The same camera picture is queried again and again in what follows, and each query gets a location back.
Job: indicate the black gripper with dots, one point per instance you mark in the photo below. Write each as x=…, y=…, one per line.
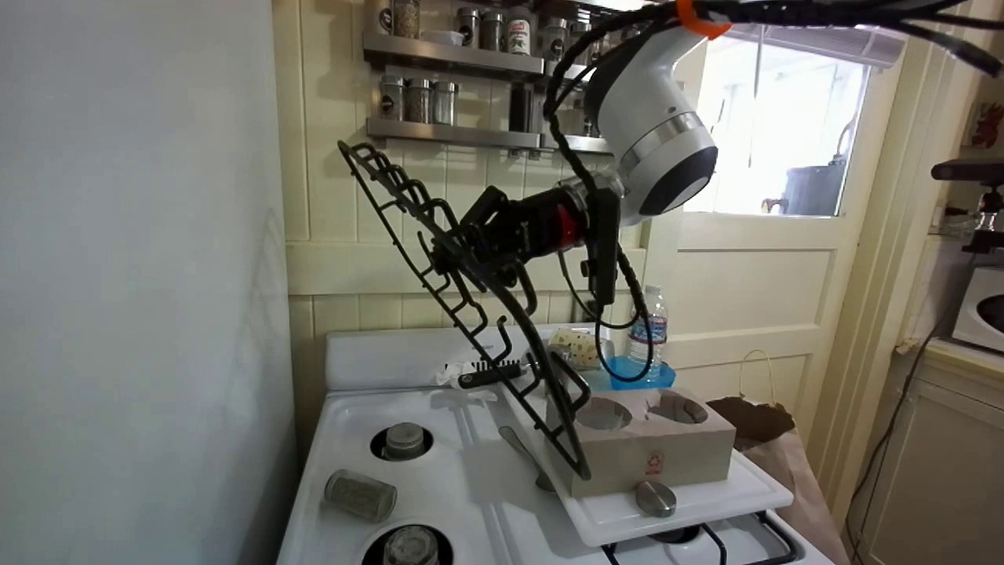
x=534, y=225

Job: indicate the black stove grate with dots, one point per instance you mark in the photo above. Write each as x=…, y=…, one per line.
x=780, y=528
x=561, y=404

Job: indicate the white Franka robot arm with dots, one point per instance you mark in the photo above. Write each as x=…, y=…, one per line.
x=647, y=106

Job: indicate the grey metal spice rack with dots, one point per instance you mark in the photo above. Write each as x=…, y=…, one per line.
x=442, y=132

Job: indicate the dark spice jar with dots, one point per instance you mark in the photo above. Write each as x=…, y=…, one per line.
x=526, y=109

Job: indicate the small metal spice tin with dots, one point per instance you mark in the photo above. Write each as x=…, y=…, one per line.
x=445, y=103
x=420, y=99
x=392, y=96

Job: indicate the clear plastic water bottle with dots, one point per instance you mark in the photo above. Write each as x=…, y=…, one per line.
x=652, y=326

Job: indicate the blue plastic bowl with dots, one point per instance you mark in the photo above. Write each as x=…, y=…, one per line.
x=638, y=375

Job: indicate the round stove burner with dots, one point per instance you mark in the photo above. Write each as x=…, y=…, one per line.
x=409, y=548
x=404, y=440

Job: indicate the white gas stove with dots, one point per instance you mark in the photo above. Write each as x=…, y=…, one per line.
x=472, y=491

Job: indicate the white cap spice jar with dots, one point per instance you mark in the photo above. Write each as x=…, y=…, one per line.
x=520, y=33

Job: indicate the lying grey metal cylinder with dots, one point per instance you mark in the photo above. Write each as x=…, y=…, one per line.
x=358, y=498

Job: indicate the metal mug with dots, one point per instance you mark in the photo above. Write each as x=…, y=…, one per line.
x=399, y=18

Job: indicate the brown cardboard cup holder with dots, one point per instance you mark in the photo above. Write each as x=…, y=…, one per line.
x=669, y=456

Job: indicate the white door with window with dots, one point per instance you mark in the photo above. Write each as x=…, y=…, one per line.
x=754, y=283

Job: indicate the white plastic tray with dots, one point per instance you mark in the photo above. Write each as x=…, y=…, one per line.
x=628, y=522

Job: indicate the dark bucket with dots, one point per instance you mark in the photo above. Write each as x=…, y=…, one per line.
x=818, y=189

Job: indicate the white refrigerator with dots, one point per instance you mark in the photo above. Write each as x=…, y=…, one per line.
x=135, y=262

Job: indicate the brown paper bag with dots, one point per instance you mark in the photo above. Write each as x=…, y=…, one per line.
x=780, y=450

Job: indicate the cream kitchen cabinet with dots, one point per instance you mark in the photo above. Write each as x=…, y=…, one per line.
x=944, y=472

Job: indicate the black stereo camera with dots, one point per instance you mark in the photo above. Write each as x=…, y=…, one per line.
x=968, y=169

